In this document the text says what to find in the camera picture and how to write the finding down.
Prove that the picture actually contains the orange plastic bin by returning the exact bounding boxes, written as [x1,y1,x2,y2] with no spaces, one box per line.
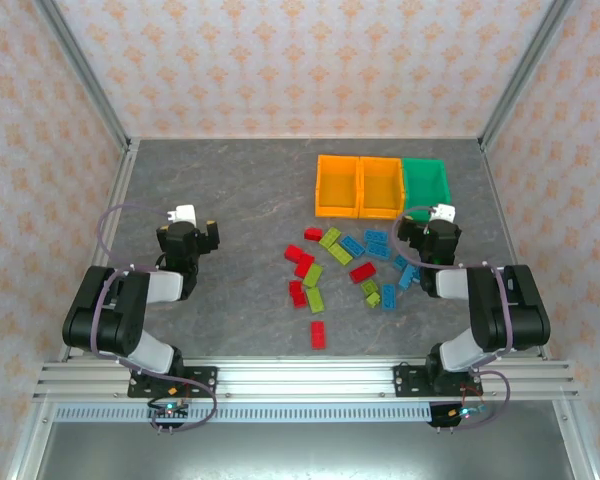
[358,155,406,221]
[313,153,364,220]

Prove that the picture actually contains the green plastic bin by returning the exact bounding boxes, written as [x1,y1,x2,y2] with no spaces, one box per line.
[401,157,453,224]

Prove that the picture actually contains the small circuit board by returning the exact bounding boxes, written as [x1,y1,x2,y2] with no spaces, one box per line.
[147,399,191,421]
[444,404,489,421]

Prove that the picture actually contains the grey metal panel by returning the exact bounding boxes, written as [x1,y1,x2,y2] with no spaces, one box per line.
[34,422,576,480]

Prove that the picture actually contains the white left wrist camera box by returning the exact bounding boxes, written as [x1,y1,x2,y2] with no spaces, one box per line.
[168,203,200,227]

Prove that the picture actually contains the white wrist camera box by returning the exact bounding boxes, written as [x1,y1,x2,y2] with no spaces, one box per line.
[427,202,457,225]
[168,203,200,227]

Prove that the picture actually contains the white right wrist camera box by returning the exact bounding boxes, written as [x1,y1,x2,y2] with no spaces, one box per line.
[427,202,457,225]

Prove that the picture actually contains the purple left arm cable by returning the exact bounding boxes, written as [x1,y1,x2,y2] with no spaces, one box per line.
[87,202,219,434]

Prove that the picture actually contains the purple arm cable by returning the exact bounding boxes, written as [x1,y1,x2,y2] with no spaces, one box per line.
[392,205,512,431]
[87,202,219,434]

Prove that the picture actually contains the aluminium table side rail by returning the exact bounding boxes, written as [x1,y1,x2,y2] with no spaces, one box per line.
[59,139,141,361]
[479,139,551,361]

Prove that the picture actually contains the aluminium table back rail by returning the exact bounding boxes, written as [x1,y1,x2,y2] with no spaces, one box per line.
[128,133,484,142]

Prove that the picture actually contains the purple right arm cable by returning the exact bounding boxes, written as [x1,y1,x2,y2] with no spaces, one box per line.
[392,205,512,431]

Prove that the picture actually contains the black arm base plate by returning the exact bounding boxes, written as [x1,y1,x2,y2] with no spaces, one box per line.
[127,366,220,399]
[392,364,486,399]

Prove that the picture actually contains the aluminium mounting rail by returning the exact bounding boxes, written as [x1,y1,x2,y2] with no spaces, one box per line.
[32,357,581,401]

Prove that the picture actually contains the aluminium frame post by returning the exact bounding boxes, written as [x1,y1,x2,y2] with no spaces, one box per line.
[478,0,576,149]
[33,0,133,149]

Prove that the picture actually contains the slotted grey cable duct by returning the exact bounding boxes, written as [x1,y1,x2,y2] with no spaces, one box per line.
[54,405,486,424]

